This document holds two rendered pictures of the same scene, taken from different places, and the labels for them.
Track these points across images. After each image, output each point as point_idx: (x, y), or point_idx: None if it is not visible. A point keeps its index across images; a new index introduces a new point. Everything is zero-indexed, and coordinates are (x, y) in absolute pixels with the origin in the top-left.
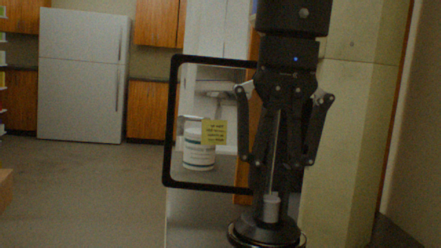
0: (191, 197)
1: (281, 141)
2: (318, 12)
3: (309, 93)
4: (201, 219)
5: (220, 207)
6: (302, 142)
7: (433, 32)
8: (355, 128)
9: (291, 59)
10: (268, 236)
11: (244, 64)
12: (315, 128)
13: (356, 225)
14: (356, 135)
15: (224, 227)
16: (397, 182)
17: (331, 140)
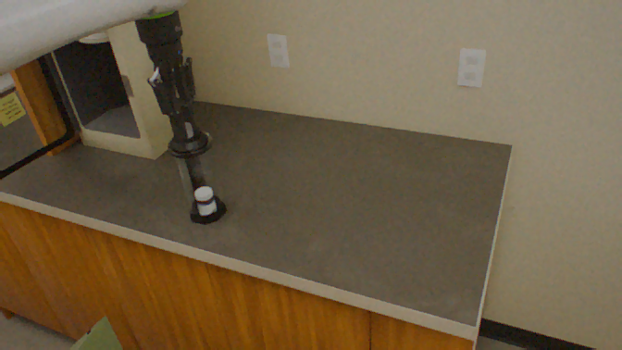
0: (13, 176)
1: (69, 84)
2: (180, 24)
3: (181, 63)
4: (55, 181)
5: (49, 165)
6: (83, 75)
7: None
8: (145, 52)
9: (178, 53)
10: (200, 142)
11: None
12: (190, 79)
13: None
14: (148, 56)
15: (80, 174)
16: None
17: (137, 68)
